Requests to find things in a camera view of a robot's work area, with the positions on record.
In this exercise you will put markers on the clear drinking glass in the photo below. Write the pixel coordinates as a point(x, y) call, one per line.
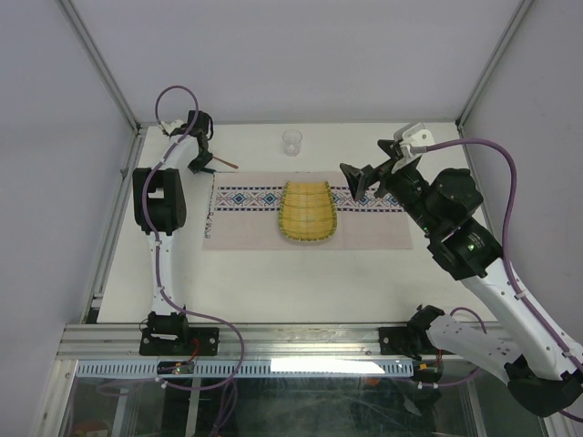
point(292, 142)

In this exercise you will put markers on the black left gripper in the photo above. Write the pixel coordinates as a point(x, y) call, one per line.
point(195, 167)

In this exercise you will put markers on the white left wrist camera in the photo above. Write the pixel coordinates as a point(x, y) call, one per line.
point(168, 128)

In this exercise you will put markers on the aluminium front mounting rail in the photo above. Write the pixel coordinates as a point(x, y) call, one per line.
point(261, 341)

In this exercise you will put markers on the aluminium frame post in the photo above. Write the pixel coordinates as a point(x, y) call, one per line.
point(509, 33)
point(98, 62)

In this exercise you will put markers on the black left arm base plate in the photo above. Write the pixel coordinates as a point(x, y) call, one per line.
point(200, 341)

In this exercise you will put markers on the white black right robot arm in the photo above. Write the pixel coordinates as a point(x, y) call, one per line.
point(541, 365)

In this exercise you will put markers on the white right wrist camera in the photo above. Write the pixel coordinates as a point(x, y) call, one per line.
point(413, 139)

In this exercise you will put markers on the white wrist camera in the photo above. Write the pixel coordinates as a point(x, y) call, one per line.
point(168, 128)
point(413, 139)

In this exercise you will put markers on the rose gold fork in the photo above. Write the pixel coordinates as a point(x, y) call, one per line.
point(226, 163)

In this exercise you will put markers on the right aluminium frame post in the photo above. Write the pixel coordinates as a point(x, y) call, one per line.
point(509, 33)

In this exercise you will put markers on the patterned white placemat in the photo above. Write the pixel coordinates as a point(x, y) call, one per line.
point(244, 215)

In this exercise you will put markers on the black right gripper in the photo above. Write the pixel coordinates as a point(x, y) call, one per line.
point(383, 173)

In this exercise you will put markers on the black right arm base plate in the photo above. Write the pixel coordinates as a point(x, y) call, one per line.
point(405, 340)

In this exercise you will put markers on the left aluminium frame post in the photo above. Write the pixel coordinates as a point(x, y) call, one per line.
point(98, 62)

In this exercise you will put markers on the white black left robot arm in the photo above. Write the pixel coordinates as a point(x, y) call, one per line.
point(160, 211)

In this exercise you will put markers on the yellow woven pattern plate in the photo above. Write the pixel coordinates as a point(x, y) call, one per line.
point(307, 212)

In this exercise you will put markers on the white slotted cable duct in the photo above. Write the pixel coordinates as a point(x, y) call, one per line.
point(222, 369)

